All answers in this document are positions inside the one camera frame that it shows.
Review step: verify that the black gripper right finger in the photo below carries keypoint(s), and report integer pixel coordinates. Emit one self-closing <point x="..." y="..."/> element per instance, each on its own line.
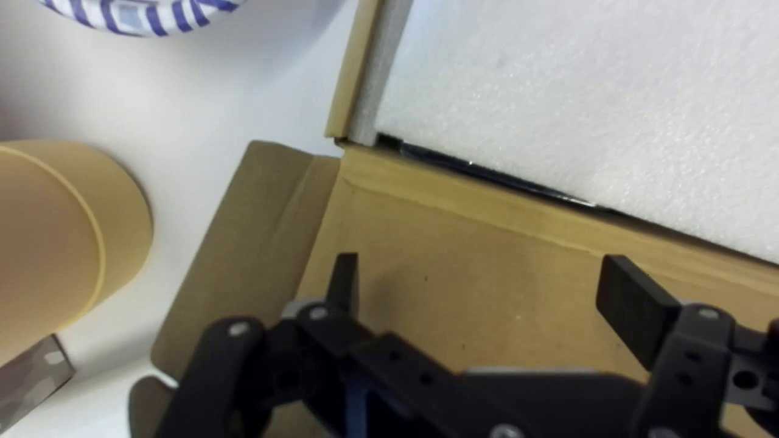
<point x="641" y="307"/>

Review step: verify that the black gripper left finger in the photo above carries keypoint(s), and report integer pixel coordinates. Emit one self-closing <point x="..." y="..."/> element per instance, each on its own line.
<point x="340" y="284"/>

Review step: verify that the brown cardboard box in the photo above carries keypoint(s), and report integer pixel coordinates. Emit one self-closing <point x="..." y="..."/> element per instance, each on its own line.
<point x="469" y="269"/>

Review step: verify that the white foam sheet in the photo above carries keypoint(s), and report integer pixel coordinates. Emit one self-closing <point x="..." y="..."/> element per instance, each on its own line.
<point x="585" y="99"/>

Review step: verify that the tan cylinder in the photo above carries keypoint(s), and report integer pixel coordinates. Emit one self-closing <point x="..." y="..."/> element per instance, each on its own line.
<point x="64" y="234"/>

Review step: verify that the grey metal piece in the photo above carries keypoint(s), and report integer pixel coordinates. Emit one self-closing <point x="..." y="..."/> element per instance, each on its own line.
<point x="31" y="380"/>

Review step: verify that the blue patterned paper plate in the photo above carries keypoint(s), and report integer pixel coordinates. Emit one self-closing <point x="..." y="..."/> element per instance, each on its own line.
<point x="137" y="15"/>

